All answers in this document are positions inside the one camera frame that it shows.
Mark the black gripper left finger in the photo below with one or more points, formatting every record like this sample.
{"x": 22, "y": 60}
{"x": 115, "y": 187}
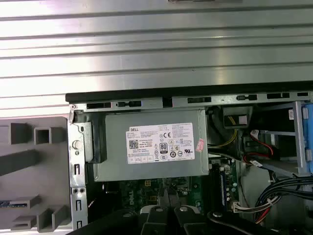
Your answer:
{"x": 154, "y": 225}

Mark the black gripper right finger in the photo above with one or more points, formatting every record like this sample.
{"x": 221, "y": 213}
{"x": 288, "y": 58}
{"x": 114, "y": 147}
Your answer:
{"x": 185, "y": 225}

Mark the green motherboard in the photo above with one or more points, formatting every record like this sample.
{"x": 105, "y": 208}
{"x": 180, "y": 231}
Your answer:
{"x": 193, "y": 195}

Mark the black RAM slot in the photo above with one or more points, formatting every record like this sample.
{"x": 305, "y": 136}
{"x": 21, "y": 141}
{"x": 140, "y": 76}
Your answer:
{"x": 215, "y": 186}

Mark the RAM stick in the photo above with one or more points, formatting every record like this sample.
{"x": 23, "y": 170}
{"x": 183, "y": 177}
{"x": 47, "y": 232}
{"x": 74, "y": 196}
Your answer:
{"x": 9, "y": 204}
{"x": 223, "y": 188}

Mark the white board connector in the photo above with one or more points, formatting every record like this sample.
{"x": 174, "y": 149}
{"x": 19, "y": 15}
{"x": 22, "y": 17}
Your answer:
{"x": 236, "y": 207}

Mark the grey power supply unit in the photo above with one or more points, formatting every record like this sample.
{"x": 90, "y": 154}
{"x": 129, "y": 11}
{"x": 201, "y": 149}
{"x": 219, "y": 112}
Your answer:
{"x": 117, "y": 169}

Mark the black PC case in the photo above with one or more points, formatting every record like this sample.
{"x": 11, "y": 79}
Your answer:
{"x": 78, "y": 171}

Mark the grey parts rack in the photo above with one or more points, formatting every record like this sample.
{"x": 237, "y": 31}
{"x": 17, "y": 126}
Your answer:
{"x": 53, "y": 171}

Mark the blue disk carrier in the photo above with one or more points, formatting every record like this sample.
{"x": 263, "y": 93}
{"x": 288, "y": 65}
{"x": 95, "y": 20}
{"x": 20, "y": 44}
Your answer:
{"x": 308, "y": 137}

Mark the silver drive cage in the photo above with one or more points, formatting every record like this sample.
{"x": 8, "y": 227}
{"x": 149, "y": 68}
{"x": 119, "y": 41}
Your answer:
{"x": 297, "y": 122}

